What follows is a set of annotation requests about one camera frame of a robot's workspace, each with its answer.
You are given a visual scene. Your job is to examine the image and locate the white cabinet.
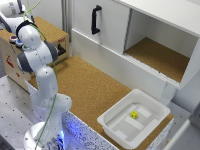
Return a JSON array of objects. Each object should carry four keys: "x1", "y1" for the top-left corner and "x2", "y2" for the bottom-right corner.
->
[{"x1": 70, "y1": 0, "x2": 200, "y2": 108}]

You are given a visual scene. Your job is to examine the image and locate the red button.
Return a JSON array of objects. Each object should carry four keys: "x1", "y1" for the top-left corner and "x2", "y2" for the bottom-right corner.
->
[{"x1": 9, "y1": 35, "x2": 19, "y2": 45}]

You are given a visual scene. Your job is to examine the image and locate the green cable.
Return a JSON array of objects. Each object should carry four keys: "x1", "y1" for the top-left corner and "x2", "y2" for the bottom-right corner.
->
[{"x1": 22, "y1": 0, "x2": 60, "y2": 150}]

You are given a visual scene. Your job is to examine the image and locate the white sliding door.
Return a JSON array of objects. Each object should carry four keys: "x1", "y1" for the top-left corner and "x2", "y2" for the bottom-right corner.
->
[{"x1": 72, "y1": 0, "x2": 131, "y2": 56}]

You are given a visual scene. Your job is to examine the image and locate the blue button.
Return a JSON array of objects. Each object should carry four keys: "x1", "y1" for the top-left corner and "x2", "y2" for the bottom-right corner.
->
[{"x1": 15, "y1": 39, "x2": 24, "y2": 48}]

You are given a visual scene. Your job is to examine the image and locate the black drawer handle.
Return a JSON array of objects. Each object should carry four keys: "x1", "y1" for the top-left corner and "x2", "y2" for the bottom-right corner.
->
[{"x1": 56, "y1": 43, "x2": 67, "y2": 57}]

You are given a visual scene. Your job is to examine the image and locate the black door handle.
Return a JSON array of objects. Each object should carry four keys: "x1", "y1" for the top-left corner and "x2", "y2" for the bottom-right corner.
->
[{"x1": 90, "y1": 4, "x2": 103, "y2": 36}]

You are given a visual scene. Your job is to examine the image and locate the white plastic box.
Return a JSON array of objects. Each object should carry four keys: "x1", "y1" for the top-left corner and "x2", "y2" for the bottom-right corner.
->
[{"x1": 96, "y1": 88, "x2": 172, "y2": 150}]

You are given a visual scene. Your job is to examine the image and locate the yellow block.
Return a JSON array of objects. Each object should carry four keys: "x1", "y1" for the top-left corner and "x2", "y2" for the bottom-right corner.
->
[{"x1": 130, "y1": 110, "x2": 139, "y2": 120}]

